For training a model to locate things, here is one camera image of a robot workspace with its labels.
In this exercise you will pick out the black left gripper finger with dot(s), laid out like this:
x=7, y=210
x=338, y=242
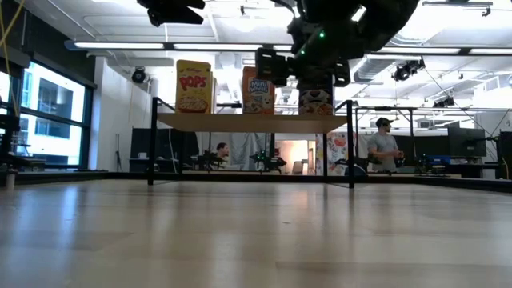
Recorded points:
x=172, y=17

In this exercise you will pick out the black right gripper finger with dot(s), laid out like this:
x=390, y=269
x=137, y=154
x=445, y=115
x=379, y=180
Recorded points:
x=272, y=66
x=342, y=74

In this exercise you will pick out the blue Frosted Flakes cereal box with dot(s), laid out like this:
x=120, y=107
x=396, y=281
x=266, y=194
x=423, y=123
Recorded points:
x=316, y=103

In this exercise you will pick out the orange Mini Wheats cereal box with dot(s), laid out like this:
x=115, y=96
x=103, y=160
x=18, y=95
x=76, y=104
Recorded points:
x=256, y=100

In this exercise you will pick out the yellow Corn Pops cereal box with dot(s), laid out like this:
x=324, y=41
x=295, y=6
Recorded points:
x=193, y=88

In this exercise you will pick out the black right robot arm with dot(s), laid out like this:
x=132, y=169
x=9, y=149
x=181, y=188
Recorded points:
x=360, y=20

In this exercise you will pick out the wooden shelf with black legs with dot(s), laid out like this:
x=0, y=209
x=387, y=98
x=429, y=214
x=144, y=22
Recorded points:
x=252, y=123

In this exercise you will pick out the black ceiling spotlight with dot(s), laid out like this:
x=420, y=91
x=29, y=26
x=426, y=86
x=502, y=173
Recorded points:
x=408, y=70
x=444, y=102

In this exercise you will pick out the round black ceiling speaker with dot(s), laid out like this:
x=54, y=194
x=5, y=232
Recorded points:
x=138, y=75

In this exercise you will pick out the white hanging cloth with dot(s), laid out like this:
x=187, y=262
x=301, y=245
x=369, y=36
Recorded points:
x=360, y=142

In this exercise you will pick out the colourful printed poster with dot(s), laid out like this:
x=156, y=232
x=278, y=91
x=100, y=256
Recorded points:
x=339, y=150

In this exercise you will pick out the white hanging sheet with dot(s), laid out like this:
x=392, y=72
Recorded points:
x=248, y=146

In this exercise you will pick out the person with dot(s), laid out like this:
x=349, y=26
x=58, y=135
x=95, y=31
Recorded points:
x=222, y=154
x=382, y=148

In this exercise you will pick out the black partition panel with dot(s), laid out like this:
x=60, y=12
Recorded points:
x=172, y=148

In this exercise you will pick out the black ceiling track fixture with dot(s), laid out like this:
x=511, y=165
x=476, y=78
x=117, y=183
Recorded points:
x=456, y=3

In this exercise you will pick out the black computer monitor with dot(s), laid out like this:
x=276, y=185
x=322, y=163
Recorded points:
x=466, y=142

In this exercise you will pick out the black equipment box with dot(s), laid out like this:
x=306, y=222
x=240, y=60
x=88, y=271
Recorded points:
x=505, y=156

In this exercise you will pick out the dark workbench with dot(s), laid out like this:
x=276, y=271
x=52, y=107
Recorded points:
x=8, y=124

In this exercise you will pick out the white cylinder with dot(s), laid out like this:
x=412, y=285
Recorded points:
x=10, y=182

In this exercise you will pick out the silver ventilation duct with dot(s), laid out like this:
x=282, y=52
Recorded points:
x=372, y=70

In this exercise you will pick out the black metal gantry frame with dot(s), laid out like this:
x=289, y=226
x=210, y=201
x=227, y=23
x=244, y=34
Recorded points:
x=384, y=108

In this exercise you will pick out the black window frame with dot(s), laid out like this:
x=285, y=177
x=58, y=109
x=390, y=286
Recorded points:
x=85, y=128

